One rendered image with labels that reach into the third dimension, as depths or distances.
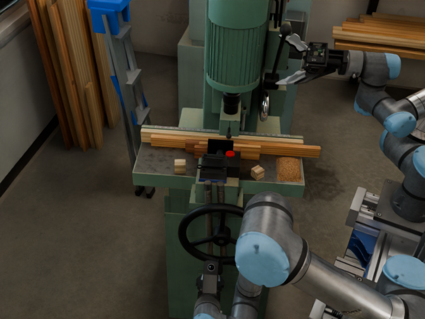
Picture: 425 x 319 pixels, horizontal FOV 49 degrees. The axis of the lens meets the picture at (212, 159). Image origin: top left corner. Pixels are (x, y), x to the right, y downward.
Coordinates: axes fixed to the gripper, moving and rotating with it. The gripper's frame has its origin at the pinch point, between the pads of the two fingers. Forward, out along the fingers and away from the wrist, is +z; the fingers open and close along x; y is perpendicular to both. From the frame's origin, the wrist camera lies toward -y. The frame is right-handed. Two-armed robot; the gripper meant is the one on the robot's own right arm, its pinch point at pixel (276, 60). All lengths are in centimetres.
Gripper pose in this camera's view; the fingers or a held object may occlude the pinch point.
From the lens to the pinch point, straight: 144.9
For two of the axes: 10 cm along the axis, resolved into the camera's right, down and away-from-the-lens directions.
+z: -10.0, -0.9, 0.4
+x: -0.9, 9.8, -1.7
